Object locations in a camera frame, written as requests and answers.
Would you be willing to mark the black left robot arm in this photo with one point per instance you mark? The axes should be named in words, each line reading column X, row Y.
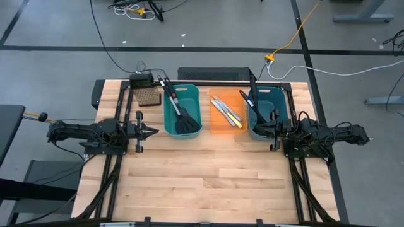
column 75, row 132

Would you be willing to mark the black spatula steel shaft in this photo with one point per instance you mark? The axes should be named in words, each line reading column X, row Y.
column 162, row 83

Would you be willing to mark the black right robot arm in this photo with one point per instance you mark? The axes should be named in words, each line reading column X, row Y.
column 341, row 134

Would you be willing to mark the black floor tool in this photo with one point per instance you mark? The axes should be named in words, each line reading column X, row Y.
column 156, row 12

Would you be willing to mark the grey desk foot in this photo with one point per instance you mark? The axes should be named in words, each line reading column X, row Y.
column 385, row 101

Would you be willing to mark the plain black ladle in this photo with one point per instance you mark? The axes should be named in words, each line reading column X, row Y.
column 252, row 91

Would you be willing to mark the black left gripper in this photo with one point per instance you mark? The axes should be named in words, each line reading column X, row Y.
column 139, row 132

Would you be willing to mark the silver table knife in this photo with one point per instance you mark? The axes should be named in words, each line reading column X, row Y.
column 232, row 111
column 222, row 113

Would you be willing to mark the grey desk leg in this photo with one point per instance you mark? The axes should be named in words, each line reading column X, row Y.
column 363, row 18

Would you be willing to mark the teal plastic bin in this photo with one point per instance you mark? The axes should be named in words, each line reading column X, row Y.
column 192, row 101

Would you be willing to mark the orange translucent plastic tray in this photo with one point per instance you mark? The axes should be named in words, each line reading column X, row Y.
column 236, row 101

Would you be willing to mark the black side beam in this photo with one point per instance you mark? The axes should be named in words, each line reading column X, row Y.
column 31, row 190

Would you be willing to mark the black perforated box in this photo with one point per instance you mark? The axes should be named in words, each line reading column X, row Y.
column 214, row 74

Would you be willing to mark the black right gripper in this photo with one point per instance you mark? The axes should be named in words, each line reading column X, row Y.
column 282, row 127

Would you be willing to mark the metal box grater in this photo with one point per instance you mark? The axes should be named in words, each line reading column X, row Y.
column 146, row 96

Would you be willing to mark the black aluminium rig frame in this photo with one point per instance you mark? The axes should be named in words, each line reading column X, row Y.
column 176, row 224

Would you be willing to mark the blue-grey plastic bin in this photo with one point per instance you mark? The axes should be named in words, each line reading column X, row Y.
column 266, row 101

